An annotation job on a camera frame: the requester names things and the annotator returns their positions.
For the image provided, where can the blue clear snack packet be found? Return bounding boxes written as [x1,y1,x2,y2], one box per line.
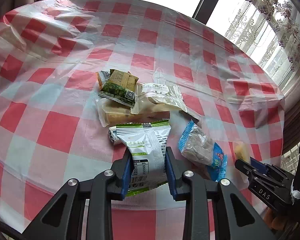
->
[178,120,228,181]

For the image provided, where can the green white snack packet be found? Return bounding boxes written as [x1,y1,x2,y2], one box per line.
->
[108,119,171,196]

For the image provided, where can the orange edged white snack packet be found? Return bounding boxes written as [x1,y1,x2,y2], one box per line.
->
[96,70,111,89]

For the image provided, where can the person's right hand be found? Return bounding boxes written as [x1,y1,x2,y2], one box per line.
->
[263,207,295,231]

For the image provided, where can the yellow snack piece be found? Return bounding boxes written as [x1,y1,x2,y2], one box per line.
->
[234,142,250,163]

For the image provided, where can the clear wrapped cake packet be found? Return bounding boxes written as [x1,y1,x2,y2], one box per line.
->
[95,98,170,127]

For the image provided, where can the white olive snack packet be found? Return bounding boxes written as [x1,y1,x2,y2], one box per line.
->
[130,83,187,114]

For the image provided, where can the dark green snack packet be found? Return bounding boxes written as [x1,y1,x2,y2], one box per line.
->
[98,69,139,108]

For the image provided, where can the white lace curtain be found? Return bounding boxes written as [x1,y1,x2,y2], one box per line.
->
[225,0,300,88]

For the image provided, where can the red checkered plastic tablecloth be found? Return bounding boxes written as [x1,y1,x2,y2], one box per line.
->
[0,0,285,231]

